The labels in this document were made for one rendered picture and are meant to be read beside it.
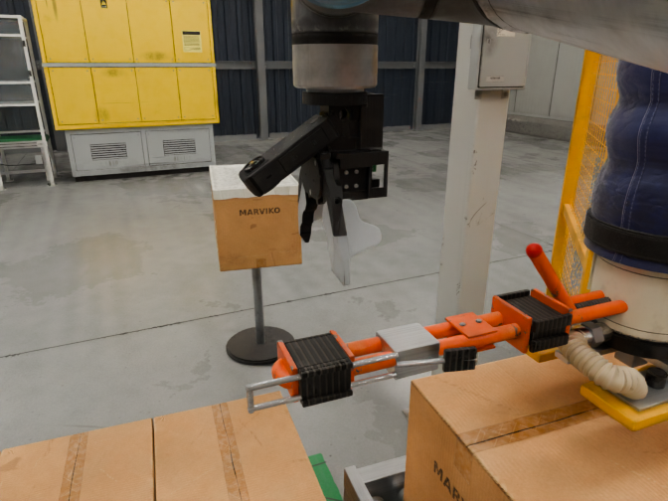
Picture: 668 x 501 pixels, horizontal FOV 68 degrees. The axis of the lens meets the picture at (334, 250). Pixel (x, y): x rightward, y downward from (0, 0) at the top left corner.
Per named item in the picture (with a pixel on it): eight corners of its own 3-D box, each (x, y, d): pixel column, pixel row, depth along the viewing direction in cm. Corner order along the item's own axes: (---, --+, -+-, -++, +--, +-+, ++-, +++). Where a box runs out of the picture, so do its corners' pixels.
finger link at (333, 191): (352, 231, 51) (335, 153, 53) (337, 232, 51) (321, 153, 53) (339, 244, 56) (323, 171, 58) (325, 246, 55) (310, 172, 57)
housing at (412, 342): (416, 347, 75) (417, 320, 74) (439, 371, 69) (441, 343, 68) (374, 356, 73) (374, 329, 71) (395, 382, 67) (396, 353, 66)
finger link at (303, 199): (339, 239, 69) (355, 195, 61) (297, 244, 67) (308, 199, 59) (333, 221, 70) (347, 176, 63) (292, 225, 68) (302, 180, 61)
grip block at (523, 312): (526, 317, 84) (531, 285, 82) (572, 346, 75) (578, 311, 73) (485, 326, 81) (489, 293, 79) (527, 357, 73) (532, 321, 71)
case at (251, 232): (215, 233, 293) (209, 165, 279) (282, 228, 302) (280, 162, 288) (220, 271, 238) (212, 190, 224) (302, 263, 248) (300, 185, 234)
